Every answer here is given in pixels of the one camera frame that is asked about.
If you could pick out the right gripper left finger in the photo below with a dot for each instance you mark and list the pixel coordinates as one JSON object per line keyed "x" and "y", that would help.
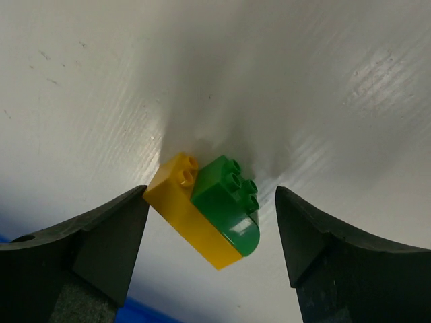
{"x": 126, "y": 213}

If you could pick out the blue divided plastic tray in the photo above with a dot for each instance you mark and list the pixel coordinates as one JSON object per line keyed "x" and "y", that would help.
{"x": 79, "y": 277}

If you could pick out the yellow lego brick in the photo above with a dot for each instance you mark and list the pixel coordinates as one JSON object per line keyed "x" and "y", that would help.
{"x": 169, "y": 193}

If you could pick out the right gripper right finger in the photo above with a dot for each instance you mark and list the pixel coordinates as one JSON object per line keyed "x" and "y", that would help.
{"x": 344, "y": 274}

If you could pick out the green rounded lego brick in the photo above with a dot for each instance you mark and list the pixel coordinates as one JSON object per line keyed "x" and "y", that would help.
{"x": 229, "y": 201}

